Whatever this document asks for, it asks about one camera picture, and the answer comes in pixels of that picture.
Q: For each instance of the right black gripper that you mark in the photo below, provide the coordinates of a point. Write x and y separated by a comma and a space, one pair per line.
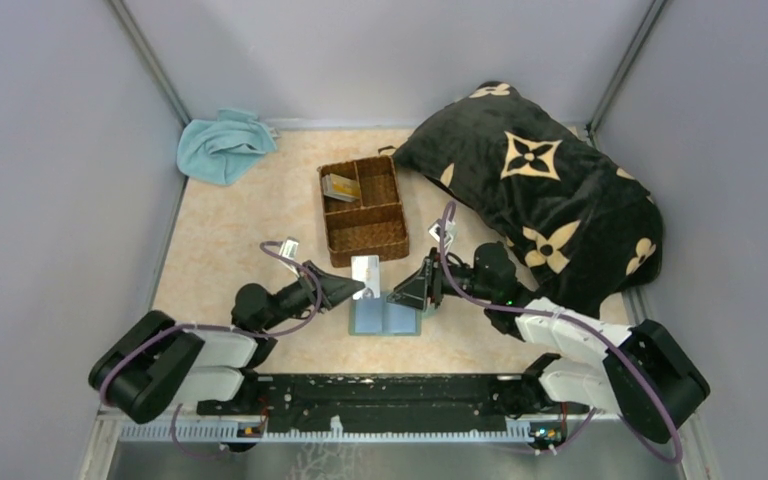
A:
427, 282

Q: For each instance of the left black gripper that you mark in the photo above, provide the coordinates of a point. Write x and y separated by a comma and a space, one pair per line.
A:
336, 288

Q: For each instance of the white card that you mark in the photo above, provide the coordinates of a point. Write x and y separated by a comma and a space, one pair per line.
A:
366, 269

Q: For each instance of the green leather card holder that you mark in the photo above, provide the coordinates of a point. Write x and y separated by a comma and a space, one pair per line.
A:
378, 317

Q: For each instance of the brown woven divided basket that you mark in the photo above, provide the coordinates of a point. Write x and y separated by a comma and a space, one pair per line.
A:
374, 223

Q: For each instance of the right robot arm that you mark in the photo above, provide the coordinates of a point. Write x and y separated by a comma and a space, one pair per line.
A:
639, 373

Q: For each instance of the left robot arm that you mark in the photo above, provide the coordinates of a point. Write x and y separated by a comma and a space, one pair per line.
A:
161, 362

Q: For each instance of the gold card stack in basket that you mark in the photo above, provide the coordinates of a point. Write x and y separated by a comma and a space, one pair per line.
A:
340, 188

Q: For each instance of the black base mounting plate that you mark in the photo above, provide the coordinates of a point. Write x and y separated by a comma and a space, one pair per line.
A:
378, 404

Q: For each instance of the black floral pillow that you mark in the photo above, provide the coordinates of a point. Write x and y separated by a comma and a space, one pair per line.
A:
582, 225

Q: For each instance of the light blue cloth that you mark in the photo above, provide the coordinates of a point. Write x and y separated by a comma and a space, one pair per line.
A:
222, 150

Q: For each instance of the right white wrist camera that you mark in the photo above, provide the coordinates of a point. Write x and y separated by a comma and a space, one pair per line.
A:
445, 234

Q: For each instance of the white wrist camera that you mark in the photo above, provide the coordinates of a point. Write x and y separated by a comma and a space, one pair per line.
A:
445, 234
289, 248

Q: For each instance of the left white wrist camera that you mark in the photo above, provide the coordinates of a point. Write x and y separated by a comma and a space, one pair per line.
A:
289, 248

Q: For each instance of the aluminium frame rail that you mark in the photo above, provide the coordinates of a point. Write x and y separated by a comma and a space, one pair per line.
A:
190, 427

